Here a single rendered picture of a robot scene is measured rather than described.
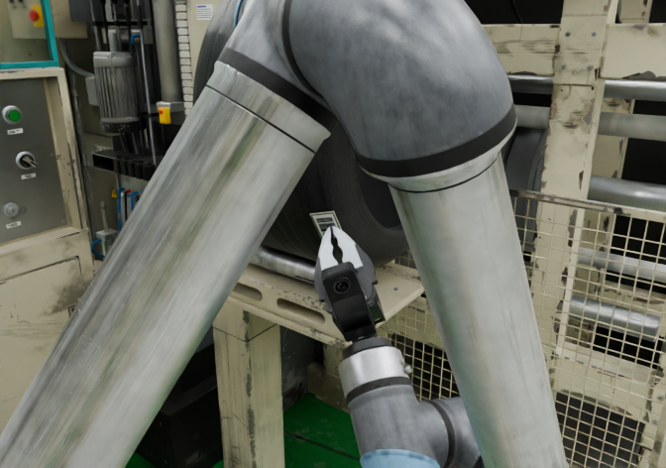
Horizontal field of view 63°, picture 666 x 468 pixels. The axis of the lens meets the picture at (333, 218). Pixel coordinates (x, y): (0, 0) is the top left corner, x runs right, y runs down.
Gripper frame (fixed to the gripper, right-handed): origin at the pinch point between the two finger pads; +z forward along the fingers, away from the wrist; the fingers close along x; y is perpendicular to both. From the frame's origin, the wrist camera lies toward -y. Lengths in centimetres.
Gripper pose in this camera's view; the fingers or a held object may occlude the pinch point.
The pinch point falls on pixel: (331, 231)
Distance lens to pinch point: 84.8
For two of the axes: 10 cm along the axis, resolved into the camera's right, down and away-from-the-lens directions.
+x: 9.4, -3.3, -0.9
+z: -2.3, -8.0, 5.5
